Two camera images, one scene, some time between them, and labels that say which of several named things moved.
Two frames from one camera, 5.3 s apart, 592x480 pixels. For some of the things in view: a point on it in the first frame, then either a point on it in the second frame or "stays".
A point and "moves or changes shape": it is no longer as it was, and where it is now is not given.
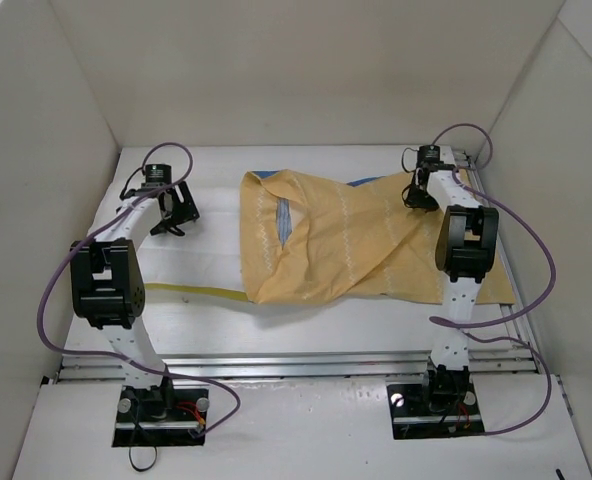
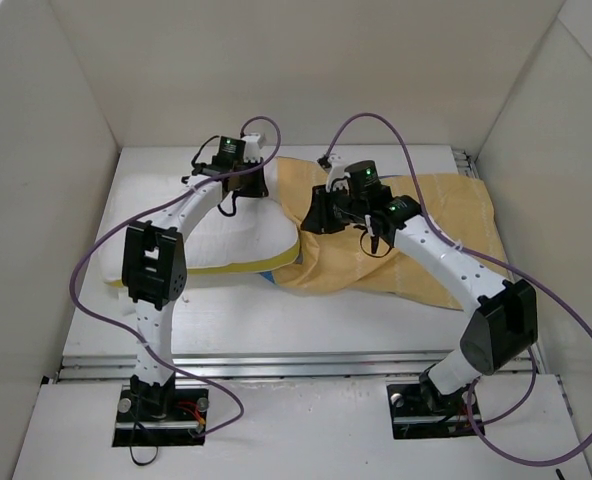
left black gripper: x=179 y=211 -> x=249 y=181
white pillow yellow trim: x=208 y=258 moves or changes shape
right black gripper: x=418 y=195 -> x=318 y=212
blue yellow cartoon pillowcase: x=305 y=238 moves or changes shape
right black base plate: x=451 y=411 stays
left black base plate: x=165 y=416 stays
